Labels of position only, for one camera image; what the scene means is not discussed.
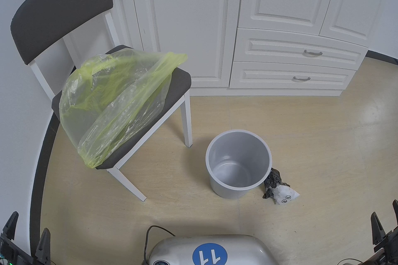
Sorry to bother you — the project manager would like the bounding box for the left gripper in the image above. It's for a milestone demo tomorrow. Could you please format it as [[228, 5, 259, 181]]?
[[0, 211, 51, 265]]

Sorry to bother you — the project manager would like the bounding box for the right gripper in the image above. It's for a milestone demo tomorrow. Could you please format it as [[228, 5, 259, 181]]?
[[371, 199, 398, 262]]

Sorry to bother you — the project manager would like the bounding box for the black plastic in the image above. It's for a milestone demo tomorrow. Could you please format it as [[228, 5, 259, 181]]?
[[263, 167, 291, 200]]

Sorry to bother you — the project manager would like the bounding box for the yellow plastic bag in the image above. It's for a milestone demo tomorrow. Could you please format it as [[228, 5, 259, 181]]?
[[59, 52, 188, 169]]

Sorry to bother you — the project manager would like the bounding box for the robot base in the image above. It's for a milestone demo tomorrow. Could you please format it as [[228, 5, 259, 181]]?
[[149, 234, 279, 265]]

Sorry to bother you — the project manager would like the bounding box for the white trash bin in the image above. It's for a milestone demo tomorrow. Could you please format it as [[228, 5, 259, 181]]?
[[205, 130, 273, 199]]

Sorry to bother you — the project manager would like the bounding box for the dark grey white-framed chair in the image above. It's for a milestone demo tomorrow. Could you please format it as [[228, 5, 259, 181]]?
[[10, 0, 193, 203]]

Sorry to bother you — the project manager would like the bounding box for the white wardrobe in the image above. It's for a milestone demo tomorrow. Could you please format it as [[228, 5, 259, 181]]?
[[39, 0, 389, 97]]

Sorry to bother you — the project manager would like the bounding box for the black cable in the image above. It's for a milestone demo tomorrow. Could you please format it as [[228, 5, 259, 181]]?
[[143, 225, 178, 265]]

